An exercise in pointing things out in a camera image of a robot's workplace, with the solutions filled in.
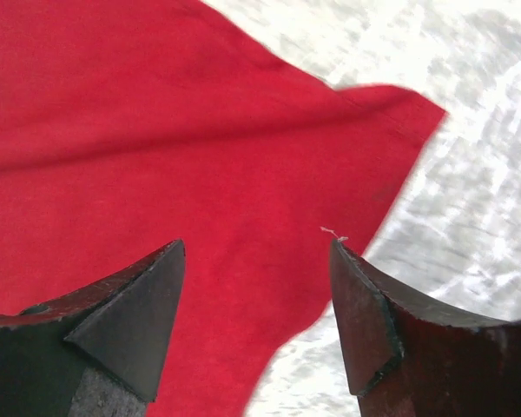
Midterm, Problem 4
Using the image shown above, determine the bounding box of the red t shirt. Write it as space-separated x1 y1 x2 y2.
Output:
0 1 445 416

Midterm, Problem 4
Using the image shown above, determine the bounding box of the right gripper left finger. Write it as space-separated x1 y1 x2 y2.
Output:
0 240 185 416

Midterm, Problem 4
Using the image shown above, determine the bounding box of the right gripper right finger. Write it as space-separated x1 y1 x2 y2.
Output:
330 242 521 417

